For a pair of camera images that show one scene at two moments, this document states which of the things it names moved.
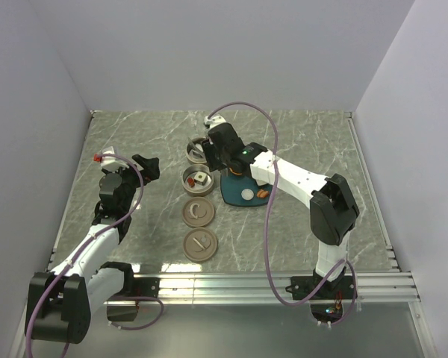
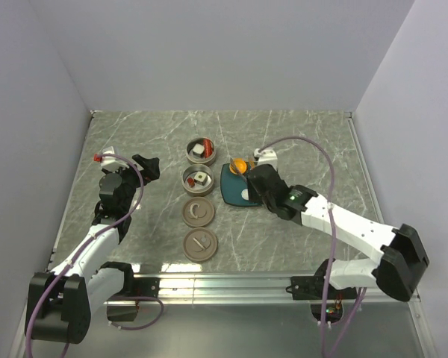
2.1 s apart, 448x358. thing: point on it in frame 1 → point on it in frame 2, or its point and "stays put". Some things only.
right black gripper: x=209 y=149 → x=252 y=192
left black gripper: x=150 y=171 stays put
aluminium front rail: x=380 y=287 stays put
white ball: x=201 y=177 stays put
